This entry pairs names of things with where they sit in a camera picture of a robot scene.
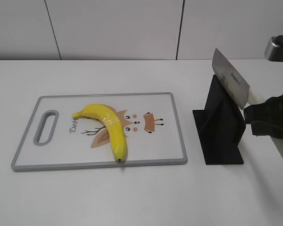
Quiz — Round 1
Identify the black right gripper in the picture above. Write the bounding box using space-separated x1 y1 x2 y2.
243 94 283 139

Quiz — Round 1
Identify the steel knife with white handle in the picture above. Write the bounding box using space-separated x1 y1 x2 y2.
212 48 283 159

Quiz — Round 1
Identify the yellow plastic banana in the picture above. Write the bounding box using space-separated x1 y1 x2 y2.
72 104 127 161

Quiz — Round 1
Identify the black knife stand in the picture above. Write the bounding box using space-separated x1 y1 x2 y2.
192 75 246 165

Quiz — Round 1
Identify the grey-rimmed white cutting board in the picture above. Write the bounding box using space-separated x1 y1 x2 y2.
11 92 187 171

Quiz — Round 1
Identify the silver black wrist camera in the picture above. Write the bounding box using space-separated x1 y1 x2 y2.
264 35 283 62

